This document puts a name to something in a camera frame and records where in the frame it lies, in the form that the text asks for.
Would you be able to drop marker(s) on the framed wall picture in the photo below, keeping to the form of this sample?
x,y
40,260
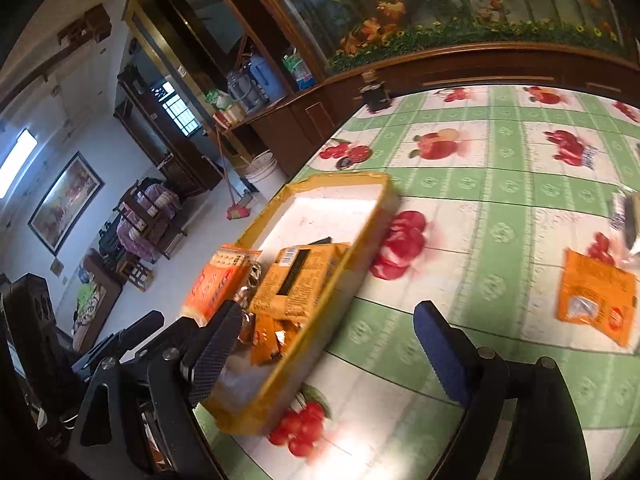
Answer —
x,y
65,202

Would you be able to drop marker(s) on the orange packet with black stripe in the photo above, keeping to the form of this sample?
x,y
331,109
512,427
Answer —
x,y
300,280

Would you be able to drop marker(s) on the orange snack bag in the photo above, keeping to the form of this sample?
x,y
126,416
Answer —
x,y
597,295

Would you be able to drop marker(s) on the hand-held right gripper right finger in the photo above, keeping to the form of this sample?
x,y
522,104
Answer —
x,y
442,350

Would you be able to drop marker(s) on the red broom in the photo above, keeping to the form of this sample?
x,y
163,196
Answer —
x,y
235,195

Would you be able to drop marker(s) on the glass artificial flower display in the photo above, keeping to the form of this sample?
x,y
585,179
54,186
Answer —
x,y
450,5

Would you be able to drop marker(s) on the green bag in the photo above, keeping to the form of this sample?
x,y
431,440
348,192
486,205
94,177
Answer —
x,y
219,97

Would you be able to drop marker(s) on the white bucket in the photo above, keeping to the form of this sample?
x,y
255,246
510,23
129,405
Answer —
x,y
265,172

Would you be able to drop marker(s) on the small blue white packet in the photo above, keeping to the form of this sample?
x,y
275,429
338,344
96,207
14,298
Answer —
x,y
591,157

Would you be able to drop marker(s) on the grey kettle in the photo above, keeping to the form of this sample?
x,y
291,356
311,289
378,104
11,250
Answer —
x,y
245,91

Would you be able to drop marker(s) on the blue thermos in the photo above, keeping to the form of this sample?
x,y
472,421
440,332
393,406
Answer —
x,y
267,77

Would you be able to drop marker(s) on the wooden chair with plaid cloth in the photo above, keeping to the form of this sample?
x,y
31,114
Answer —
x,y
150,215

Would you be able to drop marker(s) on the ceiling light panel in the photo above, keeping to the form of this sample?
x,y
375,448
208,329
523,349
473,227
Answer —
x,y
17,162

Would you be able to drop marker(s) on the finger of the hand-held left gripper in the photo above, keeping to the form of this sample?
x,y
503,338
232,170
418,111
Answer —
x,y
130,337

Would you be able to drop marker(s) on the beige snack packet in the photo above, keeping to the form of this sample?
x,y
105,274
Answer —
x,y
625,220

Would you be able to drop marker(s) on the fruit print green tablecloth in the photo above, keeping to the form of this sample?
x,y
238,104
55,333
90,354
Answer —
x,y
500,260

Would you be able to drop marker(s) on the dark glass bottle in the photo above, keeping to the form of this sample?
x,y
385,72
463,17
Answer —
x,y
375,95

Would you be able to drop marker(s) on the clear plastic bottle green label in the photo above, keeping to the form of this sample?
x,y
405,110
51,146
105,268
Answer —
x,y
299,71

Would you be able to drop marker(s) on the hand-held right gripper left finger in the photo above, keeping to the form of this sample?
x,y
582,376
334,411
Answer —
x,y
215,355

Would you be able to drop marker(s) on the silver foil packet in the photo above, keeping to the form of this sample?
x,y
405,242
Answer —
x,y
248,285

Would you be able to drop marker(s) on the orange cracker packet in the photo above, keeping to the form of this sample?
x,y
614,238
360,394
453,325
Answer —
x,y
220,280

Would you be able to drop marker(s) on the yellow tray with white inside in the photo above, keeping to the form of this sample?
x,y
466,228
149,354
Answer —
x,y
325,210

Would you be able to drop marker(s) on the small orange sachet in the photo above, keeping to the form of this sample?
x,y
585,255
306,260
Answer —
x,y
275,340

